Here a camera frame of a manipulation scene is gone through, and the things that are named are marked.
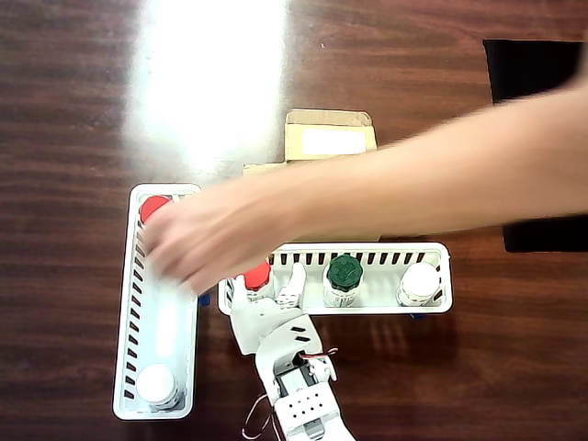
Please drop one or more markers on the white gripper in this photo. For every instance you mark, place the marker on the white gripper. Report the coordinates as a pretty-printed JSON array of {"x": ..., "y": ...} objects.
[{"x": 260, "y": 317}]

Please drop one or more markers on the cardboard box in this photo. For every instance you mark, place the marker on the cardboard box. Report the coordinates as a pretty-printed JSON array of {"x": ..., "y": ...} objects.
[{"x": 331, "y": 138}]

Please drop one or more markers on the person's bare forearm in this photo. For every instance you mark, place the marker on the person's bare forearm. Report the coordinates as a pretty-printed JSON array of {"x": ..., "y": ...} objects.
[{"x": 436, "y": 179}]

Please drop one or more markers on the green-capped bottle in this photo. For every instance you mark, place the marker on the green-capped bottle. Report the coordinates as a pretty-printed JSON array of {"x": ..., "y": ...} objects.
[{"x": 344, "y": 272}]

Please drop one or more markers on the white plastic basket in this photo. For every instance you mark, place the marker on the white plastic basket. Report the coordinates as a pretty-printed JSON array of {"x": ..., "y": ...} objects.
[
  {"x": 381, "y": 294},
  {"x": 158, "y": 340}
]

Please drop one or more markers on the white-capped bottle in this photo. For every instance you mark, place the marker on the white-capped bottle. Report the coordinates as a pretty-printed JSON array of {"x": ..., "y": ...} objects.
[
  {"x": 156, "y": 383},
  {"x": 420, "y": 281}
]

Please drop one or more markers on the person's bare hand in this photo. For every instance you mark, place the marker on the person's bare hand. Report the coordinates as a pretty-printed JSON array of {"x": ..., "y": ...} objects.
[{"x": 216, "y": 234}]

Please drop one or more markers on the blue tape piece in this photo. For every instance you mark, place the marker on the blue tape piece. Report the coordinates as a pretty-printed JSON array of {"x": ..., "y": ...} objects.
[
  {"x": 205, "y": 300},
  {"x": 416, "y": 316}
]

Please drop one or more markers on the black cloth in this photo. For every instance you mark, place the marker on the black cloth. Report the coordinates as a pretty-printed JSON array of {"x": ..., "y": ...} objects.
[{"x": 519, "y": 69}]

